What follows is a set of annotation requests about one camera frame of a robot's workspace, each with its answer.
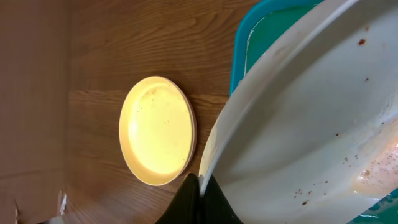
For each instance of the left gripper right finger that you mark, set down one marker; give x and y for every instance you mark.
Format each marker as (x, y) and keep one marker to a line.
(215, 207)

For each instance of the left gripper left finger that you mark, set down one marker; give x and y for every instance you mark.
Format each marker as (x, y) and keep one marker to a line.
(183, 207)

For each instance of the white front plate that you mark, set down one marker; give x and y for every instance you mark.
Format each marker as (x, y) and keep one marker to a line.
(193, 121)

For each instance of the yellow-green plate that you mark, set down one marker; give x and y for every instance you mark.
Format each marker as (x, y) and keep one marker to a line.
(155, 131)

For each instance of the white plate with sauce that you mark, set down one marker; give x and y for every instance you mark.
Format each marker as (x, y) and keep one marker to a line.
(309, 135)

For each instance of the teal plastic tray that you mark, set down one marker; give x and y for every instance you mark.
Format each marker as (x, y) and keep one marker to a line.
(258, 30)

